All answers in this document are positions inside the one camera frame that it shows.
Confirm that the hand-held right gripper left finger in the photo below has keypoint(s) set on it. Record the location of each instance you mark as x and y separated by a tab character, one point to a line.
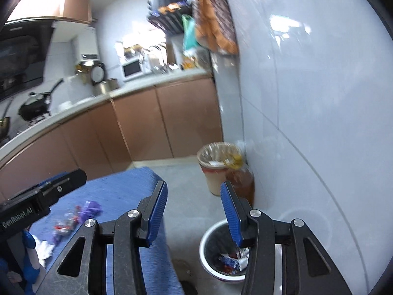
155	215

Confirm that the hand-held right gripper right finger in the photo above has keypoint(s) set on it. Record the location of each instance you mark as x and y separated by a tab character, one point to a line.
230	215

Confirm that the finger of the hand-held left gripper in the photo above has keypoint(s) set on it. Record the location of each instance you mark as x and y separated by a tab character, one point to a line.
66	182

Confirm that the purple plastic wrapper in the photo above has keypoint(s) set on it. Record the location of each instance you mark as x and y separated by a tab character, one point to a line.
89	209

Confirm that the white bin with black liner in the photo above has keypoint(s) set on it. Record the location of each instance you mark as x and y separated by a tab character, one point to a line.
211	252

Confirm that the clear red snack wrapper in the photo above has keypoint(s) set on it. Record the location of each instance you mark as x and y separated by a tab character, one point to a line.
63	224

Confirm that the white tissue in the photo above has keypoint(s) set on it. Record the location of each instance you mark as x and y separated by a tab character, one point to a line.
44	249

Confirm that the amber plastic jug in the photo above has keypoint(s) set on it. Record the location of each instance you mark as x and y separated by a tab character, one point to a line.
244	181

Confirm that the bin with beige liner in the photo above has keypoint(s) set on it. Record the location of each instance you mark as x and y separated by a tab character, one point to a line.
215	181

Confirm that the blue fleece towel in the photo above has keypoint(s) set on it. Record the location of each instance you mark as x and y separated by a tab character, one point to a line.
122	190

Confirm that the crumpled blue red wrapper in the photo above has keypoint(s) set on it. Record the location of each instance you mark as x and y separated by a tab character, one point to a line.
230	261

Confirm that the black frying pan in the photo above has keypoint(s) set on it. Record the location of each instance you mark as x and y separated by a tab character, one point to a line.
33	107

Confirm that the brown kitchen base cabinet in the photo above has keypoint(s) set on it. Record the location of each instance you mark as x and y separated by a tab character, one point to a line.
138	123

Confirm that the steel cooking pot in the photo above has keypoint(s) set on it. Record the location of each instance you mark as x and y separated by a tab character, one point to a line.
106	86

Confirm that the round black pot lid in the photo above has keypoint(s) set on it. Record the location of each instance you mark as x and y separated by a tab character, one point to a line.
98	72

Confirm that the white microwave oven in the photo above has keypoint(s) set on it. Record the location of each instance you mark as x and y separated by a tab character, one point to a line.
132	69

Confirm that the black range hood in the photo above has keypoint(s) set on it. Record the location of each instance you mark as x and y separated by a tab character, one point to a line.
21	55

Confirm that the white water heater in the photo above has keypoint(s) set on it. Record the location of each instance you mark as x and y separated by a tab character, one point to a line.
87	44

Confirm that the yellow food packet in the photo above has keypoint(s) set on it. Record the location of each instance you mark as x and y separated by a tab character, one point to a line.
188	64

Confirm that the green plastic bag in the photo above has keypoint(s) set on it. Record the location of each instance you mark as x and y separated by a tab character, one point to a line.
188	33

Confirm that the orange patterned apron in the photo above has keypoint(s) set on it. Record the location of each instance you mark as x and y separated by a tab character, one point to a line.
215	15

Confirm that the brown wall cabinet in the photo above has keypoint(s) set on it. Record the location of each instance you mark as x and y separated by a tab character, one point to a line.
70	3

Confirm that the black wall rack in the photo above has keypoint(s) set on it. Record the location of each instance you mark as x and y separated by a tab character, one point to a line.
169	6

